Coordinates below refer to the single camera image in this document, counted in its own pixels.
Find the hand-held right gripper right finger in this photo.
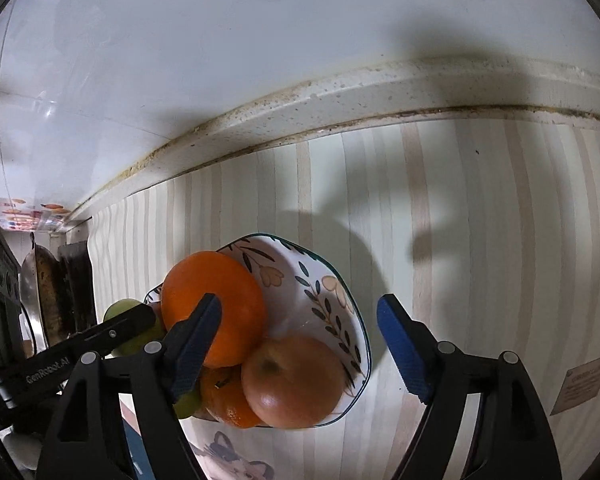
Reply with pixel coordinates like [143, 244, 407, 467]
[376, 293, 563, 480]

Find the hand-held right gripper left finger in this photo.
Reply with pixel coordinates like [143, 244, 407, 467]
[34, 294, 224, 480]

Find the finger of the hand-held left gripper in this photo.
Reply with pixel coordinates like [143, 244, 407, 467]
[72, 303, 167, 358]

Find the green apple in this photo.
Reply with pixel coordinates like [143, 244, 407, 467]
[103, 298, 166, 358]
[174, 385, 203, 419]

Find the large orange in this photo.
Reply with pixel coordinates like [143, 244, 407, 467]
[160, 251, 268, 368]

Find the brown green round fruit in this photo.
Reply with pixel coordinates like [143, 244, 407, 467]
[240, 336, 346, 429]

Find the oval floral ceramic plate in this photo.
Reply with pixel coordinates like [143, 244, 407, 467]
[142, 233, 372, 429]

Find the black wok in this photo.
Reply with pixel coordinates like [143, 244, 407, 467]
[20, 232, 63, 351]

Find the striped cat print tablecloth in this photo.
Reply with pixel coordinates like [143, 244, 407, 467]
[87, 117, 600, 480]

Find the brown cloth label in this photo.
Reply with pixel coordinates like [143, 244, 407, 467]
[550, 352, 600, 416]

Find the colourful wall sticker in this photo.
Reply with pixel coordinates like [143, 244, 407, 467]
[0, 197, 73, 233]

